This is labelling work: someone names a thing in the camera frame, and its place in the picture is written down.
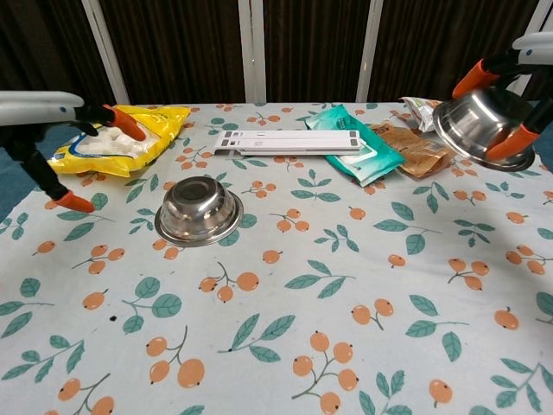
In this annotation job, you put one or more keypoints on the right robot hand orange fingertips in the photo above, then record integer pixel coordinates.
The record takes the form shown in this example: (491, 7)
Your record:
(535, 49)

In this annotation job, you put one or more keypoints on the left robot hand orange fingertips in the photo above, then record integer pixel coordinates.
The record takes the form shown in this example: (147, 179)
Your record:
(39, 108)

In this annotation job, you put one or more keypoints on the steel bowl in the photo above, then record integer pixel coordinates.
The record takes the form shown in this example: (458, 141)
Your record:
(194, 212)
(479, 116)

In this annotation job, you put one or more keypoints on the floral tablecloth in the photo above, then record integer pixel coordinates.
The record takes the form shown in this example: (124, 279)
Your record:
(276, 302)

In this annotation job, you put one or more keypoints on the yellow snack bag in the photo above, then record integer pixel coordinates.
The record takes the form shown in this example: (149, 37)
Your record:
(164, 125)

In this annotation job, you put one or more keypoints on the white nut snack bag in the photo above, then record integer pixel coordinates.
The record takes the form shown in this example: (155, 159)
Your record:
(421, 112)

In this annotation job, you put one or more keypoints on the brown snack pouch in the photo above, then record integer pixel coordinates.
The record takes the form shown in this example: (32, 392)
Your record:
(415, 147)

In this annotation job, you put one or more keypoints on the teal wet wipes pack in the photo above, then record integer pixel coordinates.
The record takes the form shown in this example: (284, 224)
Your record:
(371, 164)

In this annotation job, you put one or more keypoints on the white folding stand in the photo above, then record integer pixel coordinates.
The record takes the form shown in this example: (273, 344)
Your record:
(294, 140)

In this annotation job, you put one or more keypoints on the white partition frame post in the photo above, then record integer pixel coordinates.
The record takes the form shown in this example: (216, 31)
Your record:
(252, 52)
(370, 47)
(103, 43)
(535, 17)

